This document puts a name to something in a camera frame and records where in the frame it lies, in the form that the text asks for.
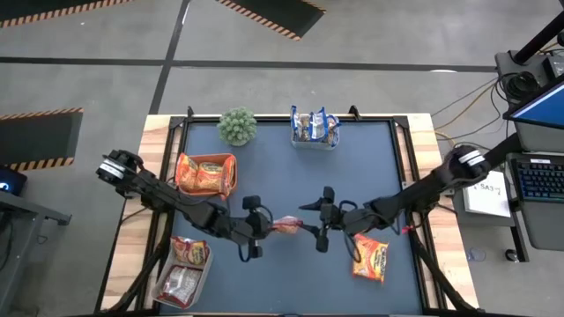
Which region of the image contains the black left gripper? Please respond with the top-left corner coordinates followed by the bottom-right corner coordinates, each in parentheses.
top-left (227, 195), bottom-right (284, 261)

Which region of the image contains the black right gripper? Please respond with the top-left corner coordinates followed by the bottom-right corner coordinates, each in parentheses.
top-left (298, 185), bottom-right (354, 254)

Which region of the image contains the red Maruchan ramen pack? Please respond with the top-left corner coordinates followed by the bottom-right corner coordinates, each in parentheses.
top-left (170, 236), bottom-right (212, 267)
top-left (157, 265), bottom-right (204, 308)
top-left (271, 214), bottom-right (305, 235)

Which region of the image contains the blue-grey table mat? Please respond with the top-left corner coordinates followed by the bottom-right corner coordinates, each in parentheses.
top-left (159, 121), bottom-right (424, 316)

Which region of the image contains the small clear plastic bin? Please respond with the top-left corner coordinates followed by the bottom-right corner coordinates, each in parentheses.
top-left (290, 112), bottom-right (341, 151)

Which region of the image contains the large clear plastic bin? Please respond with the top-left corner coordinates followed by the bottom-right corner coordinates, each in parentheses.
top-left (151, 237), bottom-right (216, 310)

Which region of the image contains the orange plastic bin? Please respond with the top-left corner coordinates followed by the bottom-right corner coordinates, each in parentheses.
top-left (174, 152), bottom-right (239, 202)

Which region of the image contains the green succulent in patterned pot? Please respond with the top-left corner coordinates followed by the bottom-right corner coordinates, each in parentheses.
top-left (217, 107), bottom-right (258, 148)

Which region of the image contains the white paper note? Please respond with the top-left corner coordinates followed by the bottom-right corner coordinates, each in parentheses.
top-left (461, 170), bottom-right (512, 219)

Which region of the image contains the black stand beam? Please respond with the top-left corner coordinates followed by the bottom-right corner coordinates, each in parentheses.
top-left (482, 131), bottom-right (524, 166)

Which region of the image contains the black hazard-striped floor mat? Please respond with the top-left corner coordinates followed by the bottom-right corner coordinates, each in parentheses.
top-left (0, 107), bottom-right (85, 173)
top-left (0, 0), bottom-right (133, 29)
top-left (214, 0), bottom-right (328, 42)

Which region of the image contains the black keyboard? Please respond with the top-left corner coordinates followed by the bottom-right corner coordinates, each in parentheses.
top-left (509, 153), bottom-right (564, 204)

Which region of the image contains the grey metal desk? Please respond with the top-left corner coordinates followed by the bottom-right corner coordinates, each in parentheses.
top-left (504, 121), bottom-right (564, 252)

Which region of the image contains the grey equipment cart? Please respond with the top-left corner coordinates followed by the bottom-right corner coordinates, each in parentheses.
top-left (493, 48), bottom-right (564, 111)

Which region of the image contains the monitor with blue screen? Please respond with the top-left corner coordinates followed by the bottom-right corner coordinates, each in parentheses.
top-left (503, 80), bottom-right (564, 131)

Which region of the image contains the dark grey side table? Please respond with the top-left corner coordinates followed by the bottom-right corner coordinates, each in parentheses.
top-left (0, 188), bottom-right (73, 317)

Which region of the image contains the blue-lit black device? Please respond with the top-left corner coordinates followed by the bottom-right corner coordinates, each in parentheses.
top-left (0, 166), bottom-right (28, 198)

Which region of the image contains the black pole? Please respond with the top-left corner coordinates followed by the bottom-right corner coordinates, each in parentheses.
top-left (512, 9), bottom-right (564, 66)

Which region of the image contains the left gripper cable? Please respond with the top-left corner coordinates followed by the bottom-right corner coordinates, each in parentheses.
top-left (236, 203), bottom-right (276, 264)

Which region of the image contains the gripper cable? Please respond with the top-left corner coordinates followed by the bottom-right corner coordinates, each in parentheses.
top-left (236, 203), bottom-right (276, 264)
top-left (337, 199), bottom-right (360, 265)

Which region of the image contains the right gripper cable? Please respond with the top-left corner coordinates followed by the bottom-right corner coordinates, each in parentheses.
top-left (337, 199), bottom-right (360, 265)

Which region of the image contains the black metal rig frame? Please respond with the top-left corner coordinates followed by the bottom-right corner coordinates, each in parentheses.
top-left (94, 105), bottom-right (481, 317)

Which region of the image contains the yellow floor cable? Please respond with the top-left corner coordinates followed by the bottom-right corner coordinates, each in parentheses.
top-left (431, 78), bottom-right (501, 143)

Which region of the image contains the coiled black cable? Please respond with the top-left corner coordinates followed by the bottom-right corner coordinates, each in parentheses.
top-left (501, 70), bottom-right (538, 103)

